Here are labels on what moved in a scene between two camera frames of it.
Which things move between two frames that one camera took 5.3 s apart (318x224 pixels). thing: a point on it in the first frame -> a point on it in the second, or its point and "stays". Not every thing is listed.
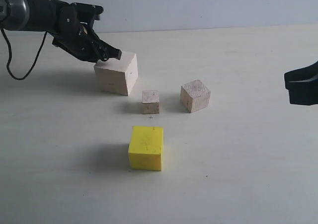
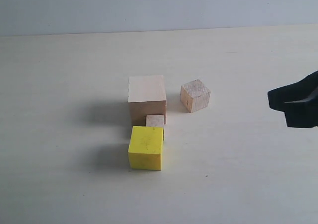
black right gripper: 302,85 -> 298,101
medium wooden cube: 195,96 stays
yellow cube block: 145,147 stays
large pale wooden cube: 117,76 -> 146,96
